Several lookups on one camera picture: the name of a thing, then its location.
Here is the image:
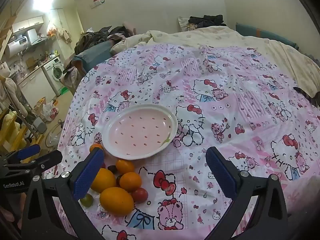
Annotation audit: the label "tabby cat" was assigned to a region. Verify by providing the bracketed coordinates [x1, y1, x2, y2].
[292, 86, 320, 108]

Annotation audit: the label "pink garment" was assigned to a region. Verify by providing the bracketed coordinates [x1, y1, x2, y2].
[60, 65, 83, 93]

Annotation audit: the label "beige hanging garment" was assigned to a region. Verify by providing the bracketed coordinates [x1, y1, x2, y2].
[0, 75, 28, 115]

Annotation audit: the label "white water heater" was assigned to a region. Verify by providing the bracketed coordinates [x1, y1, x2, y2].
[6, 35, 29, 58]

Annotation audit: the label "white wall cabinets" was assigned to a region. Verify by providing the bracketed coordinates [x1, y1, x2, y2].
[11, 16, 45, 33]

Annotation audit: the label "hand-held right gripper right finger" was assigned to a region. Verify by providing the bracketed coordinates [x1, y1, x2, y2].
[205, 146, 293, 240]

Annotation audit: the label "large orange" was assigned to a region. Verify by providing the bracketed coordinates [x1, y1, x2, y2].
[99, 187, 135, 217]
[90, 168, 117, 193]

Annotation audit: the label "range hood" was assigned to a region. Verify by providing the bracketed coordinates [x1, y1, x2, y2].
[26, 28, 48, 46]

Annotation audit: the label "heap of mixed clothes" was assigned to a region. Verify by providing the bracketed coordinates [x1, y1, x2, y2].
[75, 26, 137, 53]

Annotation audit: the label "teal cushion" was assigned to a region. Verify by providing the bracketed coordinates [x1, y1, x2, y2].
[235, 22, 299, 50]

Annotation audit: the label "hanging plastic bag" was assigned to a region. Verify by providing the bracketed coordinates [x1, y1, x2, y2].
[46, 21, 57, 38]

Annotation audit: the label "hanging cloth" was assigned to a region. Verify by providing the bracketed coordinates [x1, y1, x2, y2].
[58, 27, 73, 44]

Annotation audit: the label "ceiling light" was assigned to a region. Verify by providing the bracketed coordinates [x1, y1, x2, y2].
[32, 0, 54, 12]

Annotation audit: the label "white washing machine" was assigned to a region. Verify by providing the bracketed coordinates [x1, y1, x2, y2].
[42, 56, 66, 97]

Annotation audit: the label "green grape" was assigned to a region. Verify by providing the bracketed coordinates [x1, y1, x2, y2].
[79, 193, 94, 208]

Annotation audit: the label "floral pillow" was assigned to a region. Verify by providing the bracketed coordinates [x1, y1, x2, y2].
[177, 16, 198, 32]

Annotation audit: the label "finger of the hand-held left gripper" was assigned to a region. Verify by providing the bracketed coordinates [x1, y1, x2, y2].
[25, 150, 63, 174]
[0, 144, 42, 166]

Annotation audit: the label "yellow wooden frame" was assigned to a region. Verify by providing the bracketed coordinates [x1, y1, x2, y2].
[0, 110, 43, 153]

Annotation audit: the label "white kitchen counter cabinet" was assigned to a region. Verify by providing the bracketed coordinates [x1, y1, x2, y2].
[17, 67, 58, 110]

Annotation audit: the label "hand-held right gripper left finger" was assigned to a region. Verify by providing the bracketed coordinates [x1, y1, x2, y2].
[21, 148, 105, 240]

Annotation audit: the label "pink cartoon printed blanket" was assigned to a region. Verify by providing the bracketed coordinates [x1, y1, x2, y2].
[54, 42, 320, 240]

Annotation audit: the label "red cherry tomato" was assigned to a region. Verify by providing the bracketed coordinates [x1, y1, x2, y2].
[131, 187, 149, 204]

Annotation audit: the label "cream duvet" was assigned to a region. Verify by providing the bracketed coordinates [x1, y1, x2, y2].
[110, 26, 320, 93]

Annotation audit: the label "blue sofa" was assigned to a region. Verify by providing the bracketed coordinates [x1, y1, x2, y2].
[72, 41, 113, 73]

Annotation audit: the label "dark clothes pile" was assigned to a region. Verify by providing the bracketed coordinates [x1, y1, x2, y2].
[189, 14, 227, 29]

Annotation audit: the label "plastic bags on floor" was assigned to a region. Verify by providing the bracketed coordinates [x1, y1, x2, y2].
[42, 100, 59, 122]

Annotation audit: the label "white plastic plate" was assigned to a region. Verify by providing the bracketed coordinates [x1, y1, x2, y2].
[101, 104, 178, 161]

